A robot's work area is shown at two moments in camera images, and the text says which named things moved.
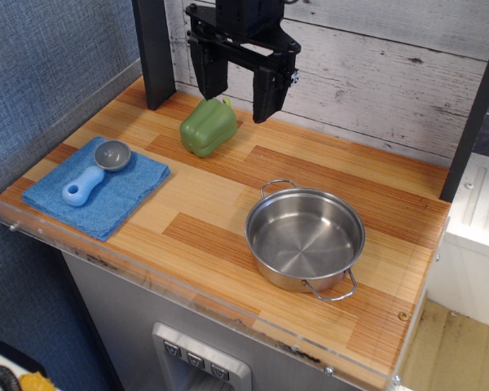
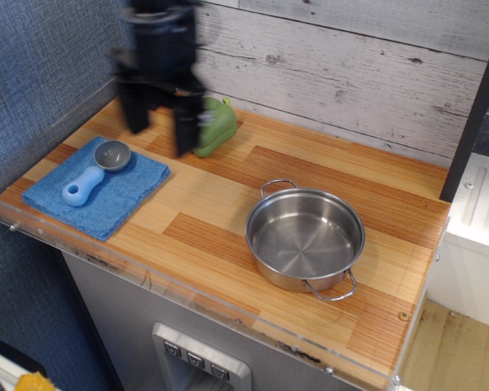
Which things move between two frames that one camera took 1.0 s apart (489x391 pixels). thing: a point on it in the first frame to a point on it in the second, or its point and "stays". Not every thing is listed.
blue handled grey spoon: (111, 155) stays
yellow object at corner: (35, 381) stays
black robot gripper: (247, 32) to (162, 52)
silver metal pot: (302, 239) stays
